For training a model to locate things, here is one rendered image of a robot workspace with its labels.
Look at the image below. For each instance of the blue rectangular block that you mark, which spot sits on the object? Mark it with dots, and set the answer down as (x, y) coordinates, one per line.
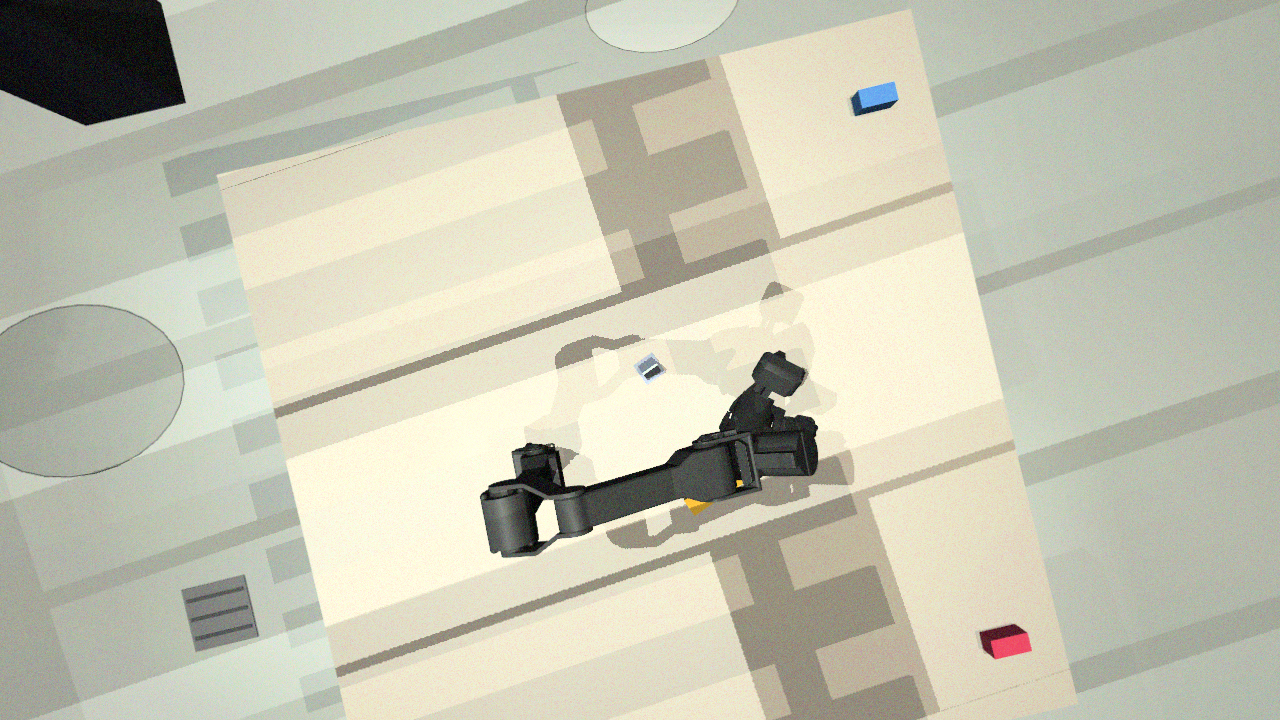
(874, 98)

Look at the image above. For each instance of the yellow bar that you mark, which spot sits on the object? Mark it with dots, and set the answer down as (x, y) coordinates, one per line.
(696, 506)

